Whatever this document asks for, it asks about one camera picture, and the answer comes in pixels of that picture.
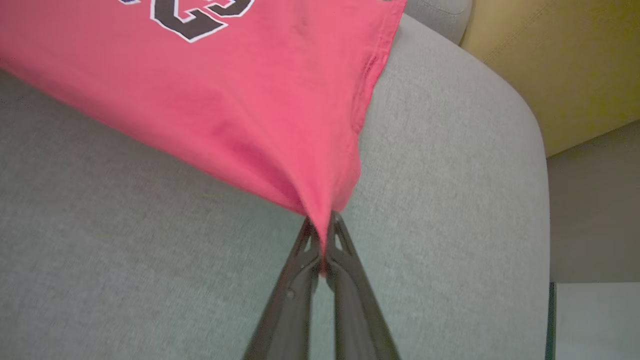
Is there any large grey sofa seat cushion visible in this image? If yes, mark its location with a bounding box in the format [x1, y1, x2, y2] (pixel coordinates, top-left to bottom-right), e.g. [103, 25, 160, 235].
[0, 12, 551, 360]

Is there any large yellow sofa backrest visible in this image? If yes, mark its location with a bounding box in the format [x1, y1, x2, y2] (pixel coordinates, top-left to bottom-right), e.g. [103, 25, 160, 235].
[460, 0, 640, 159]

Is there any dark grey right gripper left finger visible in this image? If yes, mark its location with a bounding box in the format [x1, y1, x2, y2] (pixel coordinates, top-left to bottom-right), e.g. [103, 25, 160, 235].
[243, 216, 323, 360]

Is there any red printed jersey shirt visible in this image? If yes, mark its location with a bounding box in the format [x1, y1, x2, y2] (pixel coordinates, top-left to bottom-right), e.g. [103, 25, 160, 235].
[0, 0, 407, 276]

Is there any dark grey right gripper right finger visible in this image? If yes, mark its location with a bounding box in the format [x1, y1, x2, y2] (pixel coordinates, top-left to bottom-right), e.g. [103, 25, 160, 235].
[325, 211, 402, 360]

